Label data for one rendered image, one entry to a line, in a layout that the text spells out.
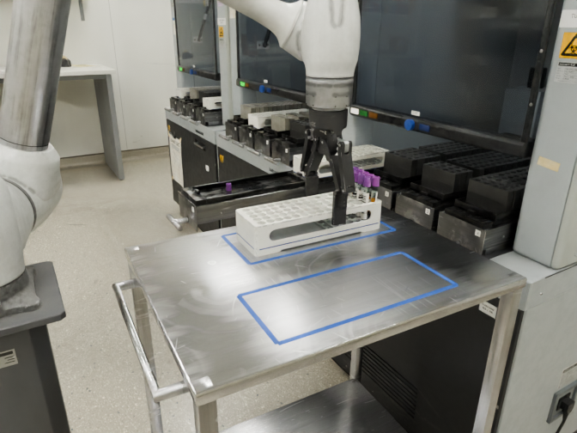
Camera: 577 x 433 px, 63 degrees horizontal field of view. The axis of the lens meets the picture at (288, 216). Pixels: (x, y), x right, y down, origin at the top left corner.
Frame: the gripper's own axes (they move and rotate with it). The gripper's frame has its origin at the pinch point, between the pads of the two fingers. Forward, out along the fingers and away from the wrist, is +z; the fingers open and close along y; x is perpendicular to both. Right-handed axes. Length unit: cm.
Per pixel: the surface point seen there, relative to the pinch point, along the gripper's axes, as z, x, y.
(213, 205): 7.6, -14.4, -29.6
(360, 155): 1.1, 33.9, -33.7
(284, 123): 1, 37, -88
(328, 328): 5.4, -18.3, 30.4
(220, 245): 5.5, -22.3, -3.0
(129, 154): 83, 24, -388
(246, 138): 11, 29, -108
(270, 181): 7.3, 6.9, -39.8
